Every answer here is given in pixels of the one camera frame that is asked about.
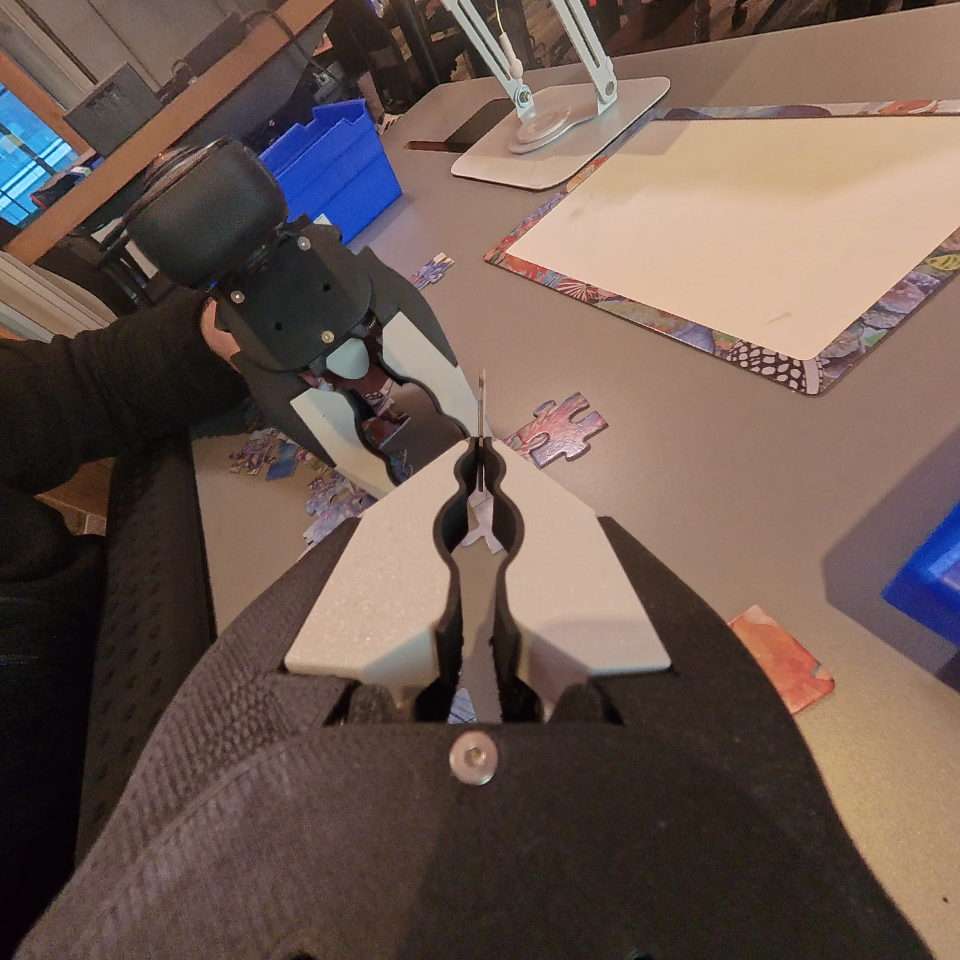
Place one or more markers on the pile of loose puzzle pieces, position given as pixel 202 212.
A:
pixel 330 502

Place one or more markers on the blue plastic bin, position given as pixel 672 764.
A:
pixel 930 585
pixel 337 172

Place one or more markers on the puzzle frame board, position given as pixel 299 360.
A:
pixel 750 225

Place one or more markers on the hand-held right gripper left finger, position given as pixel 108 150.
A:
pixel 375 592

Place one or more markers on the long wooden table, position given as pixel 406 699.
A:
pixel 187 113

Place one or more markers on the person's left hand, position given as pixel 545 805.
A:
pixel 219 330

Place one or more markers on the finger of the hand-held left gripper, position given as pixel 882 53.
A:
pixel 409 345
pixel 322 427

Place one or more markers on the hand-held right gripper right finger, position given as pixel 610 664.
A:
pixel 585 592

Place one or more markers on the silver document stand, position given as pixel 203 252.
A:
pixel 600 127

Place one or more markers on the purple blue puzzle piece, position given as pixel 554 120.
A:
pixel 480 521

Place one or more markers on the dark grey box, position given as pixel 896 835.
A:
pixel 112 112

